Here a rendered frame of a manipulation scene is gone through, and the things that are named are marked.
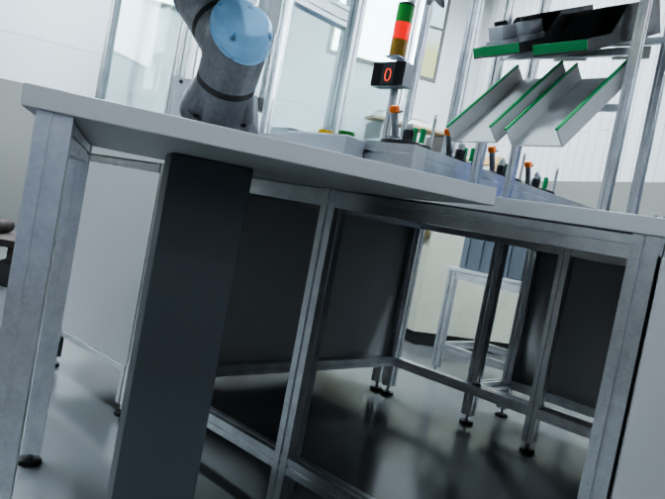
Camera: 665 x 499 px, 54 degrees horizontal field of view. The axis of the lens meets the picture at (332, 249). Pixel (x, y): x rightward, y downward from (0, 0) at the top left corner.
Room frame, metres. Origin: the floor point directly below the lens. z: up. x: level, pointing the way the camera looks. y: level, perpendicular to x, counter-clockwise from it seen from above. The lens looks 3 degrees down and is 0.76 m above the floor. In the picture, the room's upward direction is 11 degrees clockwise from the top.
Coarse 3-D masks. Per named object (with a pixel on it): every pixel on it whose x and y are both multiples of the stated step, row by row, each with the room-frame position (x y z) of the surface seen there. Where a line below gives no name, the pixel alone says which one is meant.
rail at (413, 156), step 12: (372, 144) 1.57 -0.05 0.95; (384, 144) 1.55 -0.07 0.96; (396, 144) 1.52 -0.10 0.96; (408, 144) 1.50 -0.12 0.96; (372, 156) 1.57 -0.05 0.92; (384, 156) 1.54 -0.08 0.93; (396, 156) 1.52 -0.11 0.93; (408, 156) 1.49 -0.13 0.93; (420, 156) 1.50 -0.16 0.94; (420, 168) 1.51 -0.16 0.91
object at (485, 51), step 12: (552, 12) 1.66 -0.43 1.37; (564, 12) 1.52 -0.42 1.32; (576, 12) 1.54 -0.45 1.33; (552, 24) 1.50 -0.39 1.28; (564, 24) 1.52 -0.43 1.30; (552, 36) 1.50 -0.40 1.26; (480, 48) 1.52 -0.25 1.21; (492, 48) 1.49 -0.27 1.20; (504, 48) 1.47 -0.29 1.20; (516, 48) 1.44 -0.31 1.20; (528, 48) 1.46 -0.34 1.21
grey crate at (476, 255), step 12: (468, 240) 3.69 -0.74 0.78; (480, 240) 3.64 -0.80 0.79; (468, 252) 3.68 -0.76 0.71; (480, 252) 3.62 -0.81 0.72; (492, 252) 3.58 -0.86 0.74; (516, 252) 3.49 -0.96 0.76; (468, 264) 3.67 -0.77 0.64; (480, 264) 3.62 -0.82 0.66; (516, 264) 3.48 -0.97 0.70; (504, 276) 3.51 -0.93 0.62; (516, 276) 3.47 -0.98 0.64
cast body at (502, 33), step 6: (498, 24) 1.49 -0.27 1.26; (504, 24) 1.49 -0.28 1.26; (510, 24) 1.49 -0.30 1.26; (492, 30) 1.50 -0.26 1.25; (498, 30) 1.49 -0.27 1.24; (504, 30) 1.48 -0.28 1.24; (510, 30) 1.49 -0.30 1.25; (516, 30) 1.50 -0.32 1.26; (492, 36) 1.51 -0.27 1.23; (498, 36) 1.49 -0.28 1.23; (504, 36) 1.48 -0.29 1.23; (510, 36) 1.49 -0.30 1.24; (516, 36) 1.50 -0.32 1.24; (492, 42) 1.50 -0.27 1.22; (498, 42) 1.48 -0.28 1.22; (504, 42) 1.48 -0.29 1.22; (510, 42) 1.49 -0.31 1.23; (516, 42) 1.51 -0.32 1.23
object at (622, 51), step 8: (648, 40) 1.55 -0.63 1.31; (656, 40) 1.54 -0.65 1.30; (624, 48) 1.41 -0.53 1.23; (504, 56) 1.61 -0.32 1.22; (512, 56) 1.59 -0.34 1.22; (520, 56) 1.58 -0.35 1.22; (528, 56) 1.56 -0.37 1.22; (536, 56) 1.55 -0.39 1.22; (544, 56) 1.53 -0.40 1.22; (552, 56) 1.52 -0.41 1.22; (560, 56) 1.51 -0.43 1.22; (568, 56) 1.50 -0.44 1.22; (576, 56) 1.49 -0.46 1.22; (584, 56) 1.48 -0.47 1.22; (592, 56) 1.47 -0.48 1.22; (600, 56) 1.45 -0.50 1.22; (608, 56) 1.44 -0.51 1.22
